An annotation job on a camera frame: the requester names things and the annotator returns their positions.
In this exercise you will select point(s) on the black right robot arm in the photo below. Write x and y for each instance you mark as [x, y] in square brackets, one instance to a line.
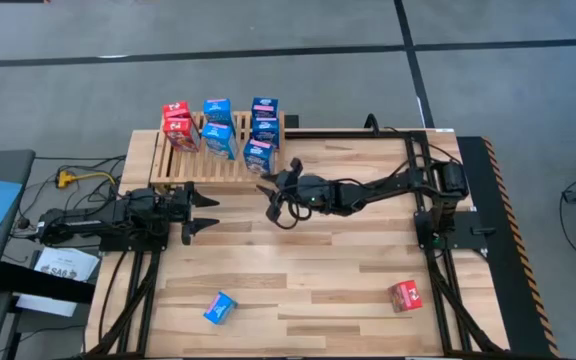
[383, 185]

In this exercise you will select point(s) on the red Froot Loops cereal box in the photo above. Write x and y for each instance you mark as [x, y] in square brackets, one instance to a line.
[182, 134]
[175, 109]
[404, 296]

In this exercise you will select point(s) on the blue Frosted Flakes cereal box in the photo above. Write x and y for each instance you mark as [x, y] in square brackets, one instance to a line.
[266, 132]
[265, 106]
[259, 156]

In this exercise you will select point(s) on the white printed paper sheet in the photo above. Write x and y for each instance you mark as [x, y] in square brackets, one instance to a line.
[68, 262]

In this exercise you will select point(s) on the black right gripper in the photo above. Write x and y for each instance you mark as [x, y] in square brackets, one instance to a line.
[288, 192]

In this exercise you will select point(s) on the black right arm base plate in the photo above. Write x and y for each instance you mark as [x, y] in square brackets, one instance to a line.
[468, 225]

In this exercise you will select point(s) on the black crossbar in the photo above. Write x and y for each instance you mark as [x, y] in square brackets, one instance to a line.
[43, 285]

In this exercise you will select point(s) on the light blue Rice Krispies box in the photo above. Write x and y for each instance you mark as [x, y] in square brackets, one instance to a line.
[218, 110]
[219, 141]
[220, 307]

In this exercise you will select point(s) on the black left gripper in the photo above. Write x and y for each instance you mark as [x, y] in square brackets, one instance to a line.
[175, 207]

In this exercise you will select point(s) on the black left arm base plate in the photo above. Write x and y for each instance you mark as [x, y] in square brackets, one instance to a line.
[133, 247]

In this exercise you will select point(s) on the white plain paper sheet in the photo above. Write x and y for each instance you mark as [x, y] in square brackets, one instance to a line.
[43, 305]

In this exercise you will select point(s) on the black aluminium rail frame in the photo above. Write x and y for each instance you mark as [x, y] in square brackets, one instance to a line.
[343, 134]

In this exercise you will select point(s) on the wooden slatted shelf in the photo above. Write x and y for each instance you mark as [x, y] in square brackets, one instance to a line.
[188, 167]

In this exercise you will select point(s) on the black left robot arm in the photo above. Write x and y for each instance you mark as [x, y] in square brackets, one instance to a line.
[83, 222]

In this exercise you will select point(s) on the black hazard-striped floor mat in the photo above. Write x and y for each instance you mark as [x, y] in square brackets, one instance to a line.
[508, 300]

